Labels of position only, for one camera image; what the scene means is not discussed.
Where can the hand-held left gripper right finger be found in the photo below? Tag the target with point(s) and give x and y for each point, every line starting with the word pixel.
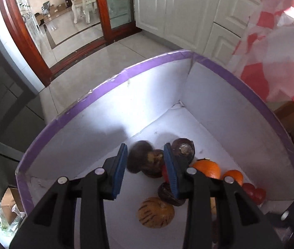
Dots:
pixel 171 171

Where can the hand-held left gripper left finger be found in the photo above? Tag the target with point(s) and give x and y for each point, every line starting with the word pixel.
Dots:
pixel 118 171

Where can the red tomato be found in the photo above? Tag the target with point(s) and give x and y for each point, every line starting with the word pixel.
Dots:
pixel 253 193
pixel 165 174

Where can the dark brown mangosteen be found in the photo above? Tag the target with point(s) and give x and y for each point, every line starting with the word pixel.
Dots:
pixel 167 194
pixel 184 149
pixel 153 164

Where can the orange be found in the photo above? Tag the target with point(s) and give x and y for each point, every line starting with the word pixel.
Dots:
pixel 236 175
pixel 207 168

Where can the yellow striped pepino melon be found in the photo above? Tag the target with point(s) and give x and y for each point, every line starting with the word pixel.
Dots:
pixel 155 212

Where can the white box purple rim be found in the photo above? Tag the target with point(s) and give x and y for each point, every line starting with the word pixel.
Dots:
pixel 149 101

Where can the wooden stool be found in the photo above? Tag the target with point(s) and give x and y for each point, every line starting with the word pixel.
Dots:
pixel 289 114

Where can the brown cardboard box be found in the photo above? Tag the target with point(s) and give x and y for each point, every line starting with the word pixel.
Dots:
pixel 9 201

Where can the clear plastic bag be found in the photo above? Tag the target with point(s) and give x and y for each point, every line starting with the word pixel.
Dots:
pixel 9 223

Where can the grey refrigerator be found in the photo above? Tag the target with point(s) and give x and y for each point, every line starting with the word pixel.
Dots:
pixel 4 88

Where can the white base cabinet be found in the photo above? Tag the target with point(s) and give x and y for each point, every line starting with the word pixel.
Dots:
pixel 188 13

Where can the red white checkered tablecloth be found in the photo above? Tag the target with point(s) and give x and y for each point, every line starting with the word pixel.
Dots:
pixel 279 44

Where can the white dining chair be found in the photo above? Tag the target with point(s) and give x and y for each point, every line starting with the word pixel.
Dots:
pixel 80 0

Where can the wooden door frame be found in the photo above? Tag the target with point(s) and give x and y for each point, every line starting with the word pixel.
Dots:
pixel 22 39

